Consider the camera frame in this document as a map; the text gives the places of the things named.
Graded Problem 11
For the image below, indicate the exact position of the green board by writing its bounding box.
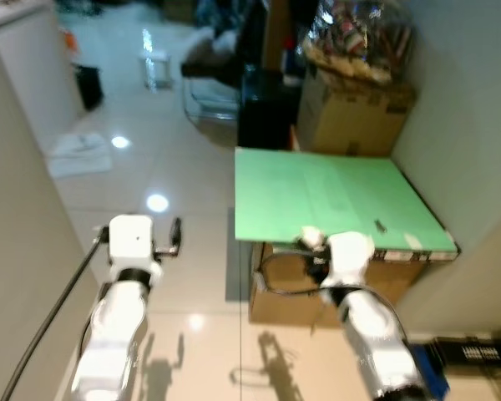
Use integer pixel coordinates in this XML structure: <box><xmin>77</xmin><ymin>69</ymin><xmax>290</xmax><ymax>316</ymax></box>
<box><xmin>234</xmin><ymin>147</ymin><xmax>458</xmax><ymax>254</ymax></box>

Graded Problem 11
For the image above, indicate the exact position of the cardboard box under green board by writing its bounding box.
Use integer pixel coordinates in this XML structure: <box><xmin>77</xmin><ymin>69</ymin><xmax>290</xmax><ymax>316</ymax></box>
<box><xmin>249</xmin><ymin>242</ymin><xmax>460</xmax><ymax>328</ymax></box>

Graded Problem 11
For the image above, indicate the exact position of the white cloth on floor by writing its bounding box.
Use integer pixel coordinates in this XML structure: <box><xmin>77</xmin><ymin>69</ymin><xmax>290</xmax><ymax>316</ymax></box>
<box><xmin>48</xmin><ymin>132</ymin><xmax>114</xmax><ymax>179</ymax></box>

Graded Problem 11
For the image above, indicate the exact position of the tall cardboard box with labels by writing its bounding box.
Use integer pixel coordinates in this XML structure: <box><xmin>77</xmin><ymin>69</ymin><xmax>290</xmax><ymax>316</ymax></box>
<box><xmin>296</xmin><ymin>71</ymin><xmax>417</xmax><ymax>158</ymax></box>

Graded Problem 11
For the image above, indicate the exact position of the black side cabinet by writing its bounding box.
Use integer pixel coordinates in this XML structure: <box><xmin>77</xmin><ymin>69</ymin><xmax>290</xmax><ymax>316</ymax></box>
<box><xmin>236</xmin><ymin>65</ymin><xmax>306</xmax><ymax>151</ymax></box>

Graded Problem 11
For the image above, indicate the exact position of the blue cloth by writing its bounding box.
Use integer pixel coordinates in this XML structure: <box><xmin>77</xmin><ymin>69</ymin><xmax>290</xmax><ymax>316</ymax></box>
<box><xmin>409</xmin><ymin>343</ymin><xmax>450</xmax><ymax>400</ymax></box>

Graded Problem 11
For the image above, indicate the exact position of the black bin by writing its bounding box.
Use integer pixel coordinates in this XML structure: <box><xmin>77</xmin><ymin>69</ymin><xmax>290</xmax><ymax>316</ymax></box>
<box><xmin>73</xmin><ymin>65</ymin><xmax>105</xmax><ymax>112</ymax></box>

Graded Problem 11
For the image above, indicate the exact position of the small white stool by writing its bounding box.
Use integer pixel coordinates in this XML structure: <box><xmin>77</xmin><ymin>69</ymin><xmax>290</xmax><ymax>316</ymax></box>
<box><xmin>139</xmin><ymin>50</ymin><xmax>172</xmax><ymax>91</ymax></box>

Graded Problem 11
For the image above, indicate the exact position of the flat black box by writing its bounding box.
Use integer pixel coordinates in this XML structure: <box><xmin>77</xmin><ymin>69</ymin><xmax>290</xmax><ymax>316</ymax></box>
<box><xmin>426</xmin><ymin>337</ymin><xmax>501</xmax><ymax>368</ymax></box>

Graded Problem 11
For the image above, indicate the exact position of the white cabinet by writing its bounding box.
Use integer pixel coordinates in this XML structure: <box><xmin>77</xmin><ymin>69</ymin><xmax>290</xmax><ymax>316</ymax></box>
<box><xmin>0</xmin><ymin>0</ymin><xmax>86</xmax><ymax>151</ymax></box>

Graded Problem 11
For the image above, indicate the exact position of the brown wooden board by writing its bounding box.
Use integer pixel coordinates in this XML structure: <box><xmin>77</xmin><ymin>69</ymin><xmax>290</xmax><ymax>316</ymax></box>
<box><xmin>263</xmin><ymin>0</ymin><xmax>297</xmax><ymax>72</ymax></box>

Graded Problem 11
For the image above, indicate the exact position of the plastic wrapped snack gift basket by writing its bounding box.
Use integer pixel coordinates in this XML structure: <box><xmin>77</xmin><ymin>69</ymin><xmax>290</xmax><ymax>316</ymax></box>
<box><xmin>302</xmin><ymin>0</ymin><xmax>417</xmax><ymax>84</ymax></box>

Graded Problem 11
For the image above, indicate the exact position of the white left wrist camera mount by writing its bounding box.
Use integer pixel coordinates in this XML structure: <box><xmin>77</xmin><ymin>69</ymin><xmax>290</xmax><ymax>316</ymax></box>
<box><xmin>109</xmin><ymin>215</ymin><xmax>157</xmax><ymax>270</ymax></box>

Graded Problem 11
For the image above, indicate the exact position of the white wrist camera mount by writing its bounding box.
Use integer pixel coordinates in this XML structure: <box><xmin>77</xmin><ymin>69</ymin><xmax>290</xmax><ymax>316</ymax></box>
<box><xmin>109</xmin><ymin>215</ymin><xmax>157</xmax><ymax>270</ymax></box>
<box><xmin>327</xmin><ymin>232</ymin><xmax>375</xmax><ymax>289</ymax></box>

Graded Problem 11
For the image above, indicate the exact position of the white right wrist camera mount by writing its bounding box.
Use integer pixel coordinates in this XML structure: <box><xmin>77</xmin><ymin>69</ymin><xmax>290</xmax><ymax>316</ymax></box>
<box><xmin>327</xmin><ymin>232</ymin><xmax>375</xmax><ymax>289</ymax></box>

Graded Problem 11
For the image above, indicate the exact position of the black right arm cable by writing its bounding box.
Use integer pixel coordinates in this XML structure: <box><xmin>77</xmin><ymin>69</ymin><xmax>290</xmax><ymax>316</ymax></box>
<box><xmin>257</xmin><ymin>251</ymin><xmax>335</xmax><ymax>298</ymax></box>

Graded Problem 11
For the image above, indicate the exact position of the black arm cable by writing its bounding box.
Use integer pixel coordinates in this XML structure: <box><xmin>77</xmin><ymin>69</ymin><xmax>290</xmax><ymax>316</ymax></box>
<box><xmin>257</xmin><ymin>251</ymin><xmax>335</xmax><ymax>298</ymax></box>
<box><xmin>0</xmin><ymin>230</ymin><xmax>109</xmax><ymax>401</ymax></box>

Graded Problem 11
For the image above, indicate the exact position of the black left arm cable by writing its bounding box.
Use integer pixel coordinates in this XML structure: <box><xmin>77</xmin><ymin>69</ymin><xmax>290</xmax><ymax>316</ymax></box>
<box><xmin>0</xmin><ymin>230</ymin><xmax>109</xmax><ymax>401</ymax></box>

